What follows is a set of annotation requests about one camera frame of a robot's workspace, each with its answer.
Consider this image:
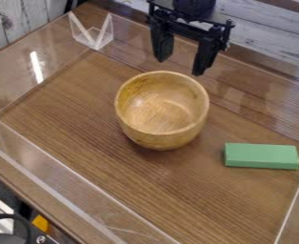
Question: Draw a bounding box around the brown wooden bowl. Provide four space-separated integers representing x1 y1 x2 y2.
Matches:
114 71 209 151

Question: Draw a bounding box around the black cable bottom left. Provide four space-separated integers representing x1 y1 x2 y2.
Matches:
0 213 34 244

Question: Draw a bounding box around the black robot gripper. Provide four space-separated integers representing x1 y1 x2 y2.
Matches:
146 0 234 76

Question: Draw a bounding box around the clear acrylic corner bracket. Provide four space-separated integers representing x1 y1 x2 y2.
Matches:
68 11 114 51

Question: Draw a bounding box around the green rectangular block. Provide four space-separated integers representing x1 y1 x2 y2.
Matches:
224 143 299 170

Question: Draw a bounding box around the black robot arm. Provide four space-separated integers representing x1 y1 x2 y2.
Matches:
146 0 234 76

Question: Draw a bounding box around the clear acrylic tray wall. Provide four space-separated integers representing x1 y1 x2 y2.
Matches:
0 120 180 244

